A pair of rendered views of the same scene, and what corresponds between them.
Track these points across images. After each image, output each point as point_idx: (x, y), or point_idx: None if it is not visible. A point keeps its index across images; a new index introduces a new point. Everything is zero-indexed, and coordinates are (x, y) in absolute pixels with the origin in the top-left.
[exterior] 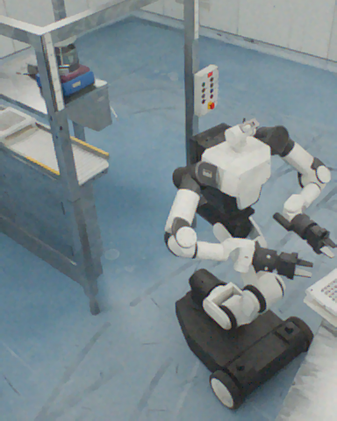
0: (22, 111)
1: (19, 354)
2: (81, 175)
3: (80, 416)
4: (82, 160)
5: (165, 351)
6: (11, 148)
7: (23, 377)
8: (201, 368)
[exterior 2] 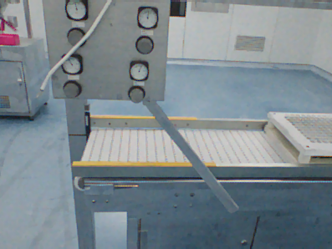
0: None
1: (122, 223)
2: (93, 139)
3: (33, 220)
4: (122, 157)
5: None
6: (235, 119)
7: (102, 214)
8: None
